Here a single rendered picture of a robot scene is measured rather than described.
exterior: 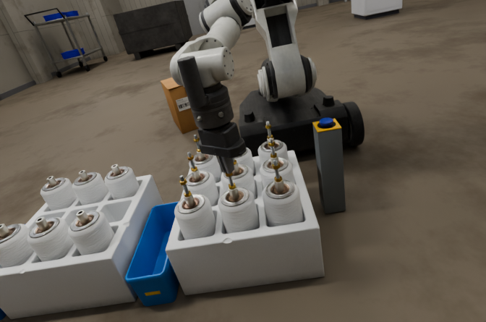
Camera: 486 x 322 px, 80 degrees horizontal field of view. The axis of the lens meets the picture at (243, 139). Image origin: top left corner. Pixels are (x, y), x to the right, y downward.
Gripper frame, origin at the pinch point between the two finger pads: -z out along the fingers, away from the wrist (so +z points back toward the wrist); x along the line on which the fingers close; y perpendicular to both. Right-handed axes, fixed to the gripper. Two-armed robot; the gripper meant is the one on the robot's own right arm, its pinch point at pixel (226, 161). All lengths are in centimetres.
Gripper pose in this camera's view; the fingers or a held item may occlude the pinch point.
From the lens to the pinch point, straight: 70.7
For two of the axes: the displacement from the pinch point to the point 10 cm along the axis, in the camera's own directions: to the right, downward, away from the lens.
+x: -8.2, -1.0, 5.6
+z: -2.0, -8.7, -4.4
